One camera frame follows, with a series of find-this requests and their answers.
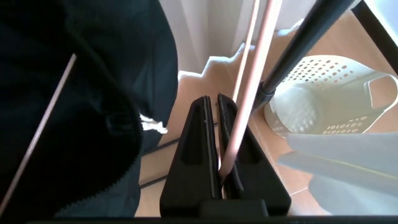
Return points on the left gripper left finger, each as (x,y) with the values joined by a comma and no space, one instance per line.
(183,193)

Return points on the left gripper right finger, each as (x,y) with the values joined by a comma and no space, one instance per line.
(264,189)

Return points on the white printed t-shirt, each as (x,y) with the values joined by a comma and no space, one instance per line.
(342,171)

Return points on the pink clothes hanger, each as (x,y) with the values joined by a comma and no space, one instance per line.
(248,93)
(37,133)

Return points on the black shorts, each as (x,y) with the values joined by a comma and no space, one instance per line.
(93,93)

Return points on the white laundry basket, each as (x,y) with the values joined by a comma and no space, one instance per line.
(326,93)

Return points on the black clothes rack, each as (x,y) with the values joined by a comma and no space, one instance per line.
(306,40)

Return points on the beige curtain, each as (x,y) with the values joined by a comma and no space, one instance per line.
(202,31)

